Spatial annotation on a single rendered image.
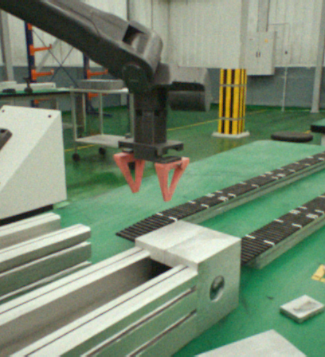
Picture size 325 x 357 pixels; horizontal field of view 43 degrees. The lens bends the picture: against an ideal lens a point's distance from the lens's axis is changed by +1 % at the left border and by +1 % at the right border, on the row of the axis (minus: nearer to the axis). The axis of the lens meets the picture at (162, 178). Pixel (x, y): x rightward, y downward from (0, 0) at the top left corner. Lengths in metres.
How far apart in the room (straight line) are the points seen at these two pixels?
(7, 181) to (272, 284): 0.56
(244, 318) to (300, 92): 11.39
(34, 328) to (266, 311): 0.29
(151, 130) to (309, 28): 11.26
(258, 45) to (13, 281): 11.65
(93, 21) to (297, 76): 11.34
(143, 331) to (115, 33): 0.40
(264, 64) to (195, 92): 11.29
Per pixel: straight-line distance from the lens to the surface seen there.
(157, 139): 0.67
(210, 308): 0.51
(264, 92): 12.21
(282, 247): 0.72
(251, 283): 0.63
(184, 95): 0.65
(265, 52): 11.93
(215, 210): 0.87
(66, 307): 0.44
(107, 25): 0.62
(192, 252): 0.48
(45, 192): 0.96
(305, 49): 11.85
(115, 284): 0.48
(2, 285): 0.54
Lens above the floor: 1.08
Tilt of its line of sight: 15 degrees down
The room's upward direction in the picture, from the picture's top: straight up
